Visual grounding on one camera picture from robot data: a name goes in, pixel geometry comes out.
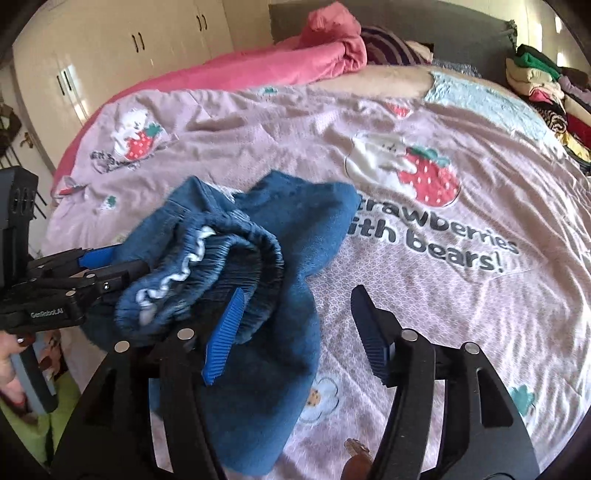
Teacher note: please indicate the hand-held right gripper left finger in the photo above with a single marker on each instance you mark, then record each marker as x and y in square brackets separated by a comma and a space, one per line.
[224, 341]

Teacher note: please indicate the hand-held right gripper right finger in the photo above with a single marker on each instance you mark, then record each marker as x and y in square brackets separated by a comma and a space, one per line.
[371, 334]

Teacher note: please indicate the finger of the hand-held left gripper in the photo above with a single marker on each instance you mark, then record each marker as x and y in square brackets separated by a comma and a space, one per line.
[99, 255]
[115, 277]

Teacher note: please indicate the blue denim pants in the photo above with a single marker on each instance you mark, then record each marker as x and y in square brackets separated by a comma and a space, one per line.
[286, 221]

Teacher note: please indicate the person's left hand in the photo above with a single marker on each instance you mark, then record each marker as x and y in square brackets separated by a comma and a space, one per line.
[7, 364]

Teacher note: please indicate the pink strawberry print blanket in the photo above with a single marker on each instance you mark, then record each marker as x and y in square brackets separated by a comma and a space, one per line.
[461, 323]

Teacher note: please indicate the cream wardrobe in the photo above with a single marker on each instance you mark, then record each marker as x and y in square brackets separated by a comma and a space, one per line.
[115, 69]

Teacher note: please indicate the person's green clothing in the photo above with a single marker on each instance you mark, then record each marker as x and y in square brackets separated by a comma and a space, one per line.
[27, 434]

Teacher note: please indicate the pink quilt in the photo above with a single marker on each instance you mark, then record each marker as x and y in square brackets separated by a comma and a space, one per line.
[258, 64]

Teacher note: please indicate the beige bed sheet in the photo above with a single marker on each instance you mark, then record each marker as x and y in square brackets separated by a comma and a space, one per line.
[369, 81]

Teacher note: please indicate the light blue towel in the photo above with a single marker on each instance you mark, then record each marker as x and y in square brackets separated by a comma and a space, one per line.
[485, 104]

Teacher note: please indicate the striped purple pillow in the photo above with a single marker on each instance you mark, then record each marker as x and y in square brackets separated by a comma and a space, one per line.
[392, 48]

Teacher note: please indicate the pile of folded clothes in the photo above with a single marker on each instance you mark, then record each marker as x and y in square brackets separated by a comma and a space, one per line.
[545, 87]

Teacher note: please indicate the grey headboard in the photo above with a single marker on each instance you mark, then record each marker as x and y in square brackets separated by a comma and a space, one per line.
[461, 32]

